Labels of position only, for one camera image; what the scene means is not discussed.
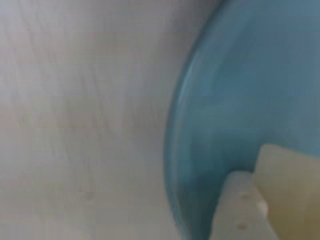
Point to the cream sushi rice piece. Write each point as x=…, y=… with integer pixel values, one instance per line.
x=295, y=190

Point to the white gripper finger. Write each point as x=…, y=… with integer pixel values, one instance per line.
x=235, y=207

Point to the blue round dish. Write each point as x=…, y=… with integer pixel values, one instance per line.
x=237, y=87

